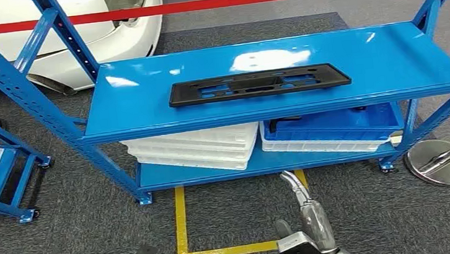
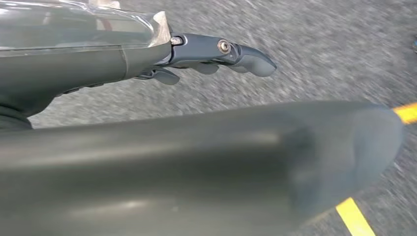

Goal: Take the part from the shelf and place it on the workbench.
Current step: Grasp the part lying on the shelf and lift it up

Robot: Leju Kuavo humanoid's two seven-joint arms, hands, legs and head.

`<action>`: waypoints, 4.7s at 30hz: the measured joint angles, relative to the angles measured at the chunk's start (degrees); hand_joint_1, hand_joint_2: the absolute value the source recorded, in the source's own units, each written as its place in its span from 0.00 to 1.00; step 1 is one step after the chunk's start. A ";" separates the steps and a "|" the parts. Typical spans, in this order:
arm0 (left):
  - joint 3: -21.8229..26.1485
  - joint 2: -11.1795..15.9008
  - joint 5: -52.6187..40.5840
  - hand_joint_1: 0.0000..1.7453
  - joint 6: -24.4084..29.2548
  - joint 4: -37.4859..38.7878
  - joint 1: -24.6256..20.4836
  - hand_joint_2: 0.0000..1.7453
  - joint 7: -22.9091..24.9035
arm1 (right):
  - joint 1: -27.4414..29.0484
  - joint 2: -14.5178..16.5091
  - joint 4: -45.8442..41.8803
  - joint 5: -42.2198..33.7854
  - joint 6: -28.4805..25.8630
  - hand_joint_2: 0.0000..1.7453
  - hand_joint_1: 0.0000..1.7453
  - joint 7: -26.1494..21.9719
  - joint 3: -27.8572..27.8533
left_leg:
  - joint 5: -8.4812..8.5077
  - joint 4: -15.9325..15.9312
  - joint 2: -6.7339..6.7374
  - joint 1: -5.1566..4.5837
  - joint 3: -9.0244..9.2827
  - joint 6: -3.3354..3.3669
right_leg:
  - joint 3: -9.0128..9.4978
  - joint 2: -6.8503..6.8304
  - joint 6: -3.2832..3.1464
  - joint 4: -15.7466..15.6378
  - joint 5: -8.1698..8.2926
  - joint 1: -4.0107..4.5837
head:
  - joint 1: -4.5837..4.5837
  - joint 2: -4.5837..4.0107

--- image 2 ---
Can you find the yellow floor tape outline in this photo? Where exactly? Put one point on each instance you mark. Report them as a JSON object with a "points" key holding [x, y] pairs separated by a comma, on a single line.
{"points": [[355, 218]]}

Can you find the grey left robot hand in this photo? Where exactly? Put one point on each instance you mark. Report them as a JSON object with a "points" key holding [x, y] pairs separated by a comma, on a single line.
{"points": [[163, 163]]}

